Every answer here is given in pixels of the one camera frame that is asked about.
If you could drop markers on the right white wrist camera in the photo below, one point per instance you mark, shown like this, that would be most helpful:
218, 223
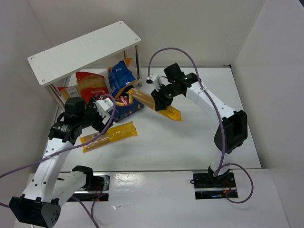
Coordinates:
154, 80

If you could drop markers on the yellow spaghetti pack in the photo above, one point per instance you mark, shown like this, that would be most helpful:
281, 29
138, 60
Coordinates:
112, 135
148, 101

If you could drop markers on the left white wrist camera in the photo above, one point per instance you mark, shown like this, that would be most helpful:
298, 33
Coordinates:
104, 105

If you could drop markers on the white shelf with metal legs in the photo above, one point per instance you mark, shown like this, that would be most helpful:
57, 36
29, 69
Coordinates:
62, 61

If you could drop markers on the red macaroni bag upper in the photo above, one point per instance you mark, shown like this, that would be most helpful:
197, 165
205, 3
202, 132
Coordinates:
90, 84

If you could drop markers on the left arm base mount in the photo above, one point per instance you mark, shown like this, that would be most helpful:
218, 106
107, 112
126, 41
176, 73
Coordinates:
98, 190

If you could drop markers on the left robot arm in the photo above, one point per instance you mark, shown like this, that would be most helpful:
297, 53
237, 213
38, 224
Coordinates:
41, 201

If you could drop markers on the red macaroni bag with label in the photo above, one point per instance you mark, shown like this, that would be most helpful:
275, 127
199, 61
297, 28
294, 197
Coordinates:
68, 92

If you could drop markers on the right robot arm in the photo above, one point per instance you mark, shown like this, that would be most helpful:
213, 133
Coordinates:
232, 130

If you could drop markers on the blue orange pasta bag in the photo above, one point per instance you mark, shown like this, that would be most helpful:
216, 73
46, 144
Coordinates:
120, 77

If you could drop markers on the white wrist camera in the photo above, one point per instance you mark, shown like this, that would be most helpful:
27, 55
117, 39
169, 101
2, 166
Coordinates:
104, 105
154, 80

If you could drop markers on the blue Barilla rigatoni box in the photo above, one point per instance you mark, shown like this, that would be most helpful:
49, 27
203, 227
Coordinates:
126, 105

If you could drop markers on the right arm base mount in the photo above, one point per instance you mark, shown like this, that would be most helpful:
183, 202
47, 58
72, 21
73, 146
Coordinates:
206, 189

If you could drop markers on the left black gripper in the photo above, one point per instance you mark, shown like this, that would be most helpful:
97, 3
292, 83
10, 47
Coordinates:
97, 122

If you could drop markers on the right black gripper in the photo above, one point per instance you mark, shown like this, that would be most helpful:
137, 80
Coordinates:
160, 97

